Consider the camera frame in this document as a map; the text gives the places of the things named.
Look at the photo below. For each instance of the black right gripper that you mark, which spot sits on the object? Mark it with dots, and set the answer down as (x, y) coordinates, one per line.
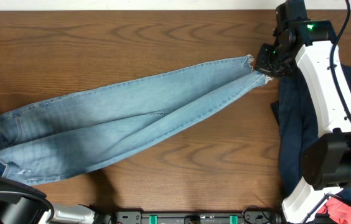
(262, 63)

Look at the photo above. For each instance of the light blue denim jeans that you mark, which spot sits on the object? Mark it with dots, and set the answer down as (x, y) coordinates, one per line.
(81, 132)

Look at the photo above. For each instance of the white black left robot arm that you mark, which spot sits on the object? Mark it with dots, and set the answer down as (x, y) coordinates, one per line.
(22, 204)

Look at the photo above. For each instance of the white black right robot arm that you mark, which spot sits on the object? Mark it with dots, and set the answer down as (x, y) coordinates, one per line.
(309, 48)

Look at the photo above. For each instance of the dark navy garment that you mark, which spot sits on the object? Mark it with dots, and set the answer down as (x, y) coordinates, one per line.
(297, 126)

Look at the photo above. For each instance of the red pink garment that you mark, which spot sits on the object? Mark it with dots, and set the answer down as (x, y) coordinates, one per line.
(349, 208)

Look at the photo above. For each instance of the black rail with green clips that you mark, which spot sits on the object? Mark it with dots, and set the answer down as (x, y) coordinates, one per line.
(253, 216)

